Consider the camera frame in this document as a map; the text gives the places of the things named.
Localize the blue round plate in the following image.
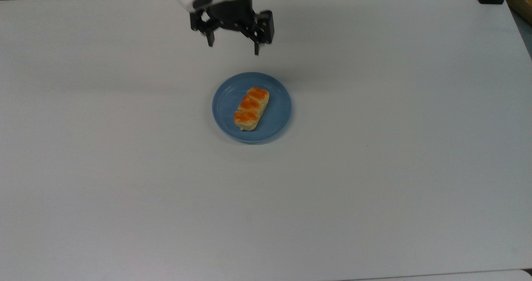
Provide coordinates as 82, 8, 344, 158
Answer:
212, 72, 292, 144

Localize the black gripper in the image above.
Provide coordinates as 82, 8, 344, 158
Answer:
190, 0, 275, 56

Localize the orange glazed bread loaf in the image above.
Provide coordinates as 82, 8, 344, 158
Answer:
234, 86, 270, 132

